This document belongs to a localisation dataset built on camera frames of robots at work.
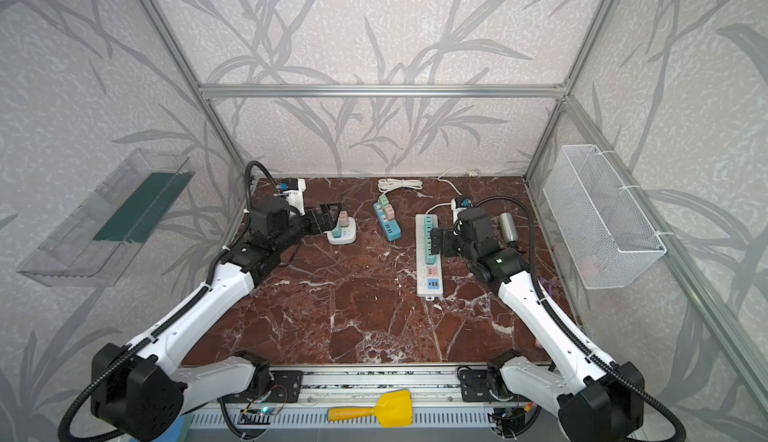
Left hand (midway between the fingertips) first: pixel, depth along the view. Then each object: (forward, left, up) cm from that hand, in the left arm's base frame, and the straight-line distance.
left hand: (332, 198), depth 77 cm
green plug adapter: (+17, -12, -22) cm, 30 cm away
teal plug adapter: (+8, -27, -21) cm, 35 cm away
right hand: (-4, -31, -5) cm, 32 cm away
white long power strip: (-10, -27, -26) cm, 38 cm away
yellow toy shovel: (-44, -17, -26) cm, 54 cm away
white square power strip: (+5, 0, -26) cm, 26 cm away
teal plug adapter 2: (-6, -27, -22) cm, 35 cm away
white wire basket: (-16, -61, +8) cm, 63 cm away
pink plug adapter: (+12, -14, -22) cm, 28 cm away
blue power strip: (+7, -15, -25) cm, 30 cm away
